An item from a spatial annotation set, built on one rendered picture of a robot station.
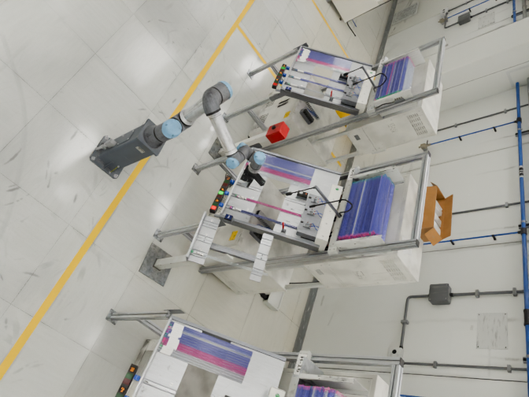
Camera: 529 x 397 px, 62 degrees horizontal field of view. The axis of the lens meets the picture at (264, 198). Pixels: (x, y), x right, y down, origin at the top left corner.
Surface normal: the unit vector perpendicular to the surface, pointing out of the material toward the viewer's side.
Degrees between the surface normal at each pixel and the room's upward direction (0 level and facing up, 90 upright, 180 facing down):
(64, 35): 0
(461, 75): 90
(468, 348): 90
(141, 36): 0
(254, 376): 45
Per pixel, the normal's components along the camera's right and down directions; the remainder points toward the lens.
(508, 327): -0.58, -0.64
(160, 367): 0.12, -0.58
